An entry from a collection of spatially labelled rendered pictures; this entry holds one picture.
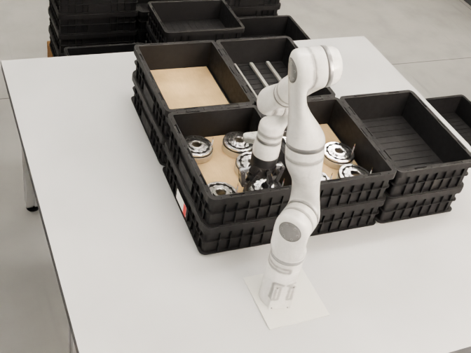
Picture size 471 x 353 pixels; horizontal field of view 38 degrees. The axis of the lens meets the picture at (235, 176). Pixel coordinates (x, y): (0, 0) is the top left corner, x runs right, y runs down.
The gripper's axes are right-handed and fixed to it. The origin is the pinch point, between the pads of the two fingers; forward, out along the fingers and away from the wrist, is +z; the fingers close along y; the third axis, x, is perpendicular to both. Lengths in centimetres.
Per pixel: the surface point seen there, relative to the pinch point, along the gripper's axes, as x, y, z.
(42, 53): 217, -30, 87
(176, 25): 158, 26, 37
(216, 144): 24.9, -3.6, 2.6
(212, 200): -8.8, -17.8, -7.1
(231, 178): 8.8, -4.3, 2.5
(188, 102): 48.2, -5.6, 2.7
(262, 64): 68, 30, 3
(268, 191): -8.8, -1.3, -7.6
